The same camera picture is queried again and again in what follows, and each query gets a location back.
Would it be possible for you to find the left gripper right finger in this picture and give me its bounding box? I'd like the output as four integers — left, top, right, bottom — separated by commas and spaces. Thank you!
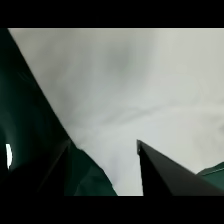
136, 139, 224, 197

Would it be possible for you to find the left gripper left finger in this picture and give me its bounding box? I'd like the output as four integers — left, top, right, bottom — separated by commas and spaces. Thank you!
0, 138, 73, 197

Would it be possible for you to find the white shirt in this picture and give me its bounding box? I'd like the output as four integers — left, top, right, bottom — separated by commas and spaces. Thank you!
7, 28, 224, 197

